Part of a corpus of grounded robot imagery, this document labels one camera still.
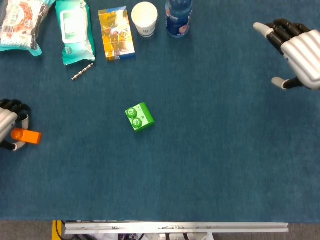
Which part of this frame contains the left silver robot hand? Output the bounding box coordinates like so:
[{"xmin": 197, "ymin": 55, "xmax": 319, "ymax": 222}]
[{"xmin": 0, "ymin": 98, "xmax": 33, "ymax": 152}]

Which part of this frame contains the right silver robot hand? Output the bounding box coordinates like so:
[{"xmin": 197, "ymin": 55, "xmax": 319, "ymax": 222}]
[{"xmin": 252, "ymin": 18, "xmax": 320, "ymax": 91}]

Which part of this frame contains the orange toy block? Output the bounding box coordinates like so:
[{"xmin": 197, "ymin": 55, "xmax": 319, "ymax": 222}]
[{"xmin": 10, "ymin": 127, "xmax": 43, "ymax": 145}]

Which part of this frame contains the green toy block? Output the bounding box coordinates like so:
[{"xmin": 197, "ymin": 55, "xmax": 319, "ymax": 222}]
[{"xmin": 124, "ymin": 101, "xmax": 156, "ymax": 133}]

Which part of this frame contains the white teal snack bag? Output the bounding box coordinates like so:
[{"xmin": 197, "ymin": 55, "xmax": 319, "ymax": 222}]
[{"xmin": 0, "ymin": 0, "xmax": 57, "ymax": 57}]

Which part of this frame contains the teal wet wipes pack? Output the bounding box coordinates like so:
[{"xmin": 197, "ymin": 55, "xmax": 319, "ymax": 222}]
[{"xmin": 55, "ymin": 0, "xmax": 97, "ymax": 66}]

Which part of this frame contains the blue drink bottle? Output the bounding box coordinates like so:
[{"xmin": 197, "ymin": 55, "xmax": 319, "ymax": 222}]
[{"xmin": 165, "ymin": 0, "xmax": 194, "ymax": 39}]

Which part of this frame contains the yellow blue carton box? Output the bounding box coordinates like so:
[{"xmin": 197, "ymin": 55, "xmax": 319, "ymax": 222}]
[{"xmin": 97, "ymin": 6, "xmax": 137, "ymax": 62}]

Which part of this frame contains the blue felt table cloth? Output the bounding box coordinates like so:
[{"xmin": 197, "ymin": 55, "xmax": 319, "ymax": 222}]
[{"xmin": 0, "ymin": 0, "xmax": 320, "ymax": 222}]

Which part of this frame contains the white paper cup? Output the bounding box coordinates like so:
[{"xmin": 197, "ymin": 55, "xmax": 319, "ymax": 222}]
[{"xmin": 131, "ymin": 1, "xmax": 159, "ymax": 38}]

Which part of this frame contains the silver metal bead chain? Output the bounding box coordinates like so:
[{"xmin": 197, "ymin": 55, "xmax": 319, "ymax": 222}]
[{"xmin": 71, "ymin": 62, "xmax": 95, "ymax": 81}]

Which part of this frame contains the aluminium profile rail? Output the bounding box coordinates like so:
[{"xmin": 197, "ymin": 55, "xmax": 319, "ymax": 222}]
[{"xmin": 64, "ymin": 221, "xmax": 290, "ymax": 235}]

